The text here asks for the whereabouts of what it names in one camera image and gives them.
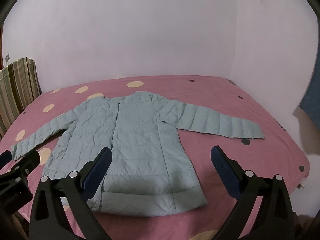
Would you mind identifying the dark blue hanging cloth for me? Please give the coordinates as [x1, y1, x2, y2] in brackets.
[299, 52, 320, 130]

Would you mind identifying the striped headboard cushion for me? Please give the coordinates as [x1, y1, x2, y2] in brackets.
[0, 57, 42, 139]

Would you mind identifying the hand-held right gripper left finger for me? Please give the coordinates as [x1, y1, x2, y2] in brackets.
[29, 147, 112, 240]

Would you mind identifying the pink dotted bed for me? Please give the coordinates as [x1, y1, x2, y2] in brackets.
[0, 74, 311, 240]

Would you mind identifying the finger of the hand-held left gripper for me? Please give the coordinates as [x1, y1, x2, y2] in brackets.
[0, 150, 41, 184]
[0, 150, 12, 167]

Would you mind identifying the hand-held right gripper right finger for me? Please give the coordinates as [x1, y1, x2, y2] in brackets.
[211, 145, 294, 240]

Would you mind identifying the light blue quilted jacket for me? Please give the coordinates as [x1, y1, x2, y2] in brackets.
[11, 91, 265, 217]

